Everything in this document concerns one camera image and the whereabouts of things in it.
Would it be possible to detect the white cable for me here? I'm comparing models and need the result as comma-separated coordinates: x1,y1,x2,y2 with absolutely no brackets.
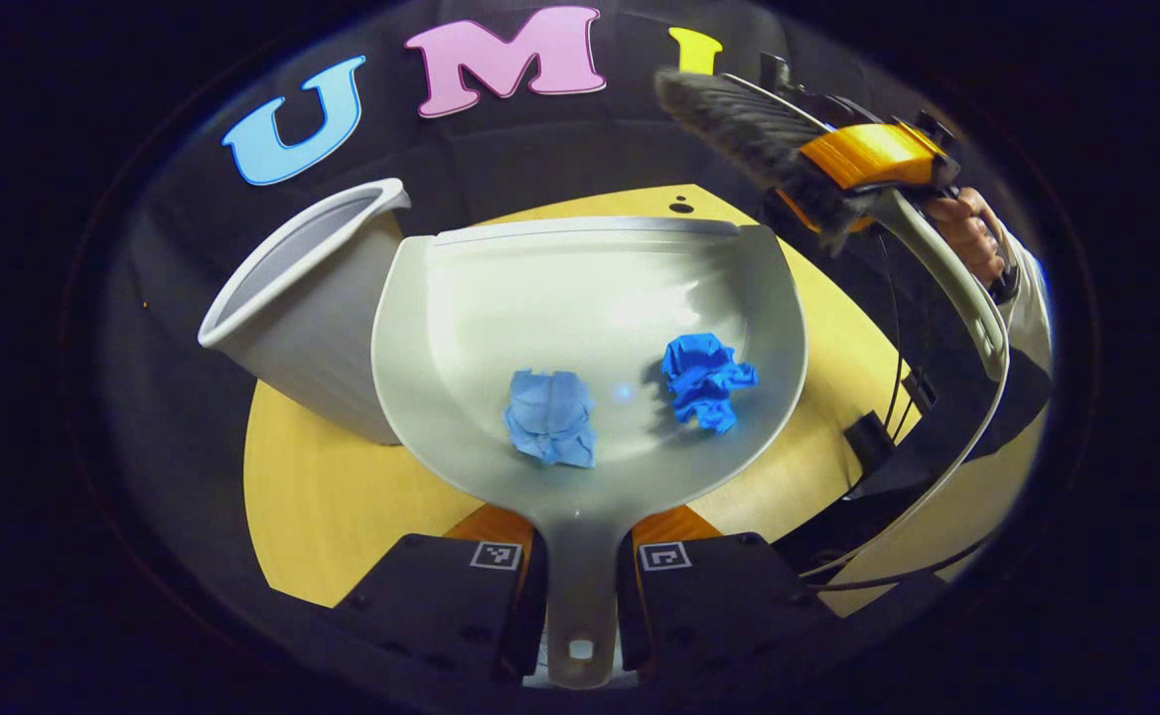
798,338,1013,582

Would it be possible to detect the dark blue paper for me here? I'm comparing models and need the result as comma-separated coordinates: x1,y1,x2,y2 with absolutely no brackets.
660,333,758,435

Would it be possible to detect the small grey broom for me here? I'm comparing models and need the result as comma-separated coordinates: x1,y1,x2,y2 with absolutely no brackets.
654,68,1013,383

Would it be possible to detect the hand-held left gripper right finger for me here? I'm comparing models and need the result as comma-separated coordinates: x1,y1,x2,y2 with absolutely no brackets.
618,506,839,676

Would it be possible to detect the light blue paper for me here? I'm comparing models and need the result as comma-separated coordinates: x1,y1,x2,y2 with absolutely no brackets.
504,368,599,469

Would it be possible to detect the grey plastic dustpan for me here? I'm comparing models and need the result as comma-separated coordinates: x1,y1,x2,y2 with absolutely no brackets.
371,216,809,691

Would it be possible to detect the grey ribbed garbage bin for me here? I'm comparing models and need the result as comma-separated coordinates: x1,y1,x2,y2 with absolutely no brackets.
198,179,412,446

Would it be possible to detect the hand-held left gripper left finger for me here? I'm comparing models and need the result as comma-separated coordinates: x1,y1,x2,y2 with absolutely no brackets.
332,504,548,681

